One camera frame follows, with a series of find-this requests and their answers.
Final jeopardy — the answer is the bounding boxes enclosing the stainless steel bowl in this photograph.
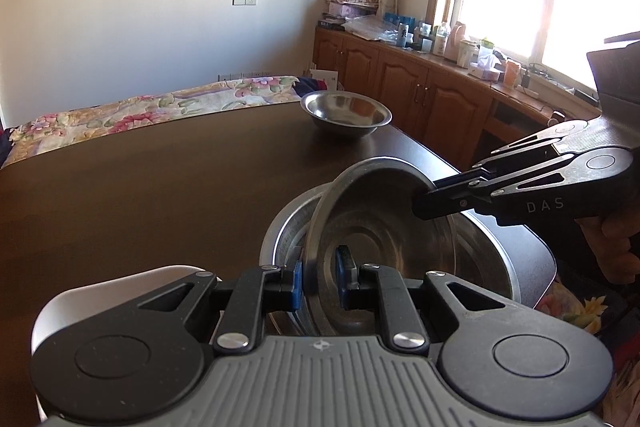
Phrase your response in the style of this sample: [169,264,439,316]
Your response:
[260,184,523,338]
[304,158,458,338]
[300,90,393,140]

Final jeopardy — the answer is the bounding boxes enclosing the clear plastic bags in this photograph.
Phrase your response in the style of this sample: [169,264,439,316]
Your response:
[345,16,402,44]

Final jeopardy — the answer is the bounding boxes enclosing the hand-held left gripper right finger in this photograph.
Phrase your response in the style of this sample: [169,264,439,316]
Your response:
[336,246,506,350]

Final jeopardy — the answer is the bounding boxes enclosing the wooden cabinet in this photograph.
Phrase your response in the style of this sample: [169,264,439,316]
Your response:
[313,27,603,174]

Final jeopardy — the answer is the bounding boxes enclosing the person's right hand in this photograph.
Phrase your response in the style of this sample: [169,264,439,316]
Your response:
[580,204,640,285]

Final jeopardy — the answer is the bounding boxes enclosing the floral bed blanket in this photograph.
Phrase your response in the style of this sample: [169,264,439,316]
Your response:
[0,76,302,168]

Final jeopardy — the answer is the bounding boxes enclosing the floral white rectangular plate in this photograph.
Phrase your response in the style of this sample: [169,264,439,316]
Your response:
[31,264,223,358]

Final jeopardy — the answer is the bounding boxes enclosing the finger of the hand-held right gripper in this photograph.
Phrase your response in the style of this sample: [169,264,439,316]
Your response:
[412,154,586,221]
[434,121,590,186]

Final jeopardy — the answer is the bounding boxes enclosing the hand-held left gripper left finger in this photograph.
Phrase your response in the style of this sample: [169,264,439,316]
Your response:
[139,261,302,354]

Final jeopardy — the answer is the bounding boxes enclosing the wall socket strip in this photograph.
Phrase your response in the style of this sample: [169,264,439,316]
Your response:
[218,70,274,82]

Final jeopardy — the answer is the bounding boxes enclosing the floral patterned cloth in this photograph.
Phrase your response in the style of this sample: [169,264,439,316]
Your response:
[534,279,628,345]

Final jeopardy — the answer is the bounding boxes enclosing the pile of papers and boxes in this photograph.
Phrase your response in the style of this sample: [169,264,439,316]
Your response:
[318,0,379,32]

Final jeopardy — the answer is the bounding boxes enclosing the white paper box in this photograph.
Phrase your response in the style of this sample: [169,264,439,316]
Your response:
[305,67,339,90]

